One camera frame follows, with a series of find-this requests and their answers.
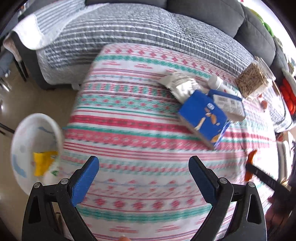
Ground white trash bin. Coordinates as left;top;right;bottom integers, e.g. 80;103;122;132
11;113;64;195

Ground white blue carton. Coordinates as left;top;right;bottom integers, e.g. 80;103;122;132
208;89;246;122

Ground blue cracker box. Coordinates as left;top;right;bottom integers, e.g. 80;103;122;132
178;90;230;150

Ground patterned pink green tablecloth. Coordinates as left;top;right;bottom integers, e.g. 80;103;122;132
60;44;278;240

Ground clear box of nuts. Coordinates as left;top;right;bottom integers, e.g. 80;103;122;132
235;61;269;100

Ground white plastic bottle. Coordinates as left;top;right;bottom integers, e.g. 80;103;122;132
207;75;242;98

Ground crumpled white wrapper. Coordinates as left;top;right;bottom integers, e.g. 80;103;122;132
158;72;204;104

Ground dark grey sofa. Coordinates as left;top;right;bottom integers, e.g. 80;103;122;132
19;1;288;89

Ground grey striped sofa cover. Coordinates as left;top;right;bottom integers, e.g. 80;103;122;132
4;1;253;85

